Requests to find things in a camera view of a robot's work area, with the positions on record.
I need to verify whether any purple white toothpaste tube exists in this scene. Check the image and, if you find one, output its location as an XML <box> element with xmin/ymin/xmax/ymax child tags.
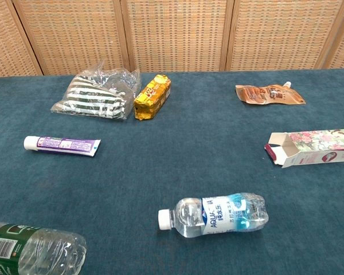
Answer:
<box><xmin>24</xmin><ymin>135</ymin><xmax>101</xmax><ymax>158</ymax></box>

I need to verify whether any floral toothpaste carton box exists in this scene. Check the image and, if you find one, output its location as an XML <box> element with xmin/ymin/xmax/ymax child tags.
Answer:
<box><xmin>264</xmin><ymin>128</ymin><xmax>344</xmax><ymax>169</ymax></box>

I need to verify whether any teal carpet table cover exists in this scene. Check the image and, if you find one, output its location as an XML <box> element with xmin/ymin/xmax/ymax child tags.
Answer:
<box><xmin>0</xmin><ymin>68</ymin><xmax>344</xmax><ymax>275</ymax></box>

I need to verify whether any yellow foil snack pack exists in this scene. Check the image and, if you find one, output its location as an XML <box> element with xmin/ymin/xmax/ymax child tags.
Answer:
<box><xmin>134</xmin><ymin>74</ymin><xmax>172</xmax><ymax>121</ymax></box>

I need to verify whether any clear bottle blue white label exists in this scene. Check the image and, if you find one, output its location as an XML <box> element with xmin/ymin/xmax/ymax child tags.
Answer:
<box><xmin>158</xmin><ymin>192</ymin><xmax>269</xmax><ymax>238</ymax></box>

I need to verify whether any striped cloth in plastic bag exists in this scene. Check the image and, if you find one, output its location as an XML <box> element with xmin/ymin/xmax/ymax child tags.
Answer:
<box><xmin>50</xmin><ymin>59</ymin><xmax>141</xmax><ymax>121</ymax></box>

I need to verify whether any brown spout pouch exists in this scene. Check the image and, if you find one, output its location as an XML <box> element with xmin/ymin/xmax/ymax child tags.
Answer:
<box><xmin>235</xmin><ymin>81</ymin><xmax>306</xmax><ymax>106</ymax></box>

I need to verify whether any woven bamboo folding screen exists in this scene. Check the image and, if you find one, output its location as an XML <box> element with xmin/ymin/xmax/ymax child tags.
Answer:
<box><xmin>0</xmin><ymin>0</ymin><xmax>344</xmax><ymax>78</ymax></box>

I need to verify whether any clear bottle green label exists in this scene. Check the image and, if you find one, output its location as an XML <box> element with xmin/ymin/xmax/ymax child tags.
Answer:
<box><xmin>0</xmin><ymin>221</ymin><xmax>87</xmax><ymax>275</ymax></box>

